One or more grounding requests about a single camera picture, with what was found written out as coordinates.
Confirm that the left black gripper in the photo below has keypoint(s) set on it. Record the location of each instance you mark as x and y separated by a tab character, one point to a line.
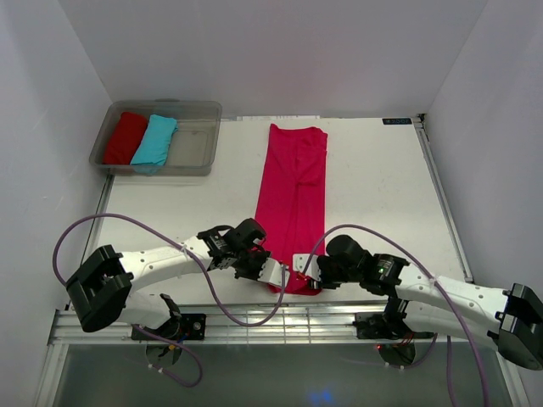
262	256

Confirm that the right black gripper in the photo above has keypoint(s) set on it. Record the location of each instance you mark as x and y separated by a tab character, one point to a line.
323	283

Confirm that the pink t shirt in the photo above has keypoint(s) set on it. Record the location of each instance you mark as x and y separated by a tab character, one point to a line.
292	199

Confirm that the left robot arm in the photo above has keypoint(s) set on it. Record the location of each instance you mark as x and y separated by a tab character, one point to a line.
108	286

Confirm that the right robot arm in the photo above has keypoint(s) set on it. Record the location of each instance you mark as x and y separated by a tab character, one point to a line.
506	320

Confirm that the clear plastic bin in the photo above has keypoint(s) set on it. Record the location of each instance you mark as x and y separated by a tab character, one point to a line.
193	146

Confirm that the cyan rolled t shirt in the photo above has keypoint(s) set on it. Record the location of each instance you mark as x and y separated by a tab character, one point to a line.
154	147

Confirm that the red rolled t shirt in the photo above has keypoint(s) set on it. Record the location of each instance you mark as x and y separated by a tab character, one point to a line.
125	139

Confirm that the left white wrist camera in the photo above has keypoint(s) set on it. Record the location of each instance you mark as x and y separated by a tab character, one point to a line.
274	273

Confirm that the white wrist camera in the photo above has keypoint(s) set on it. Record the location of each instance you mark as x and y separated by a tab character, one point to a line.
307	266
274	273

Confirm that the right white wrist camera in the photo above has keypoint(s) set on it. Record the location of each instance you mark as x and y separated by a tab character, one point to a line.
307	266

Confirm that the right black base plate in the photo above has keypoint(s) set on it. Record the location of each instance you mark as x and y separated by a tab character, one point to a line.
387	326

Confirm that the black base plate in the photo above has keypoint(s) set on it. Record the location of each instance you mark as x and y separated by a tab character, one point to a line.
186	327
387	326

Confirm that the aluminium frame rail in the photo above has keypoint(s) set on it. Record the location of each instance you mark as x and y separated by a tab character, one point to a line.
292	324

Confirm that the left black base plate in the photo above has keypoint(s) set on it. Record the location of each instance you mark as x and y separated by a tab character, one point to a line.
186	327

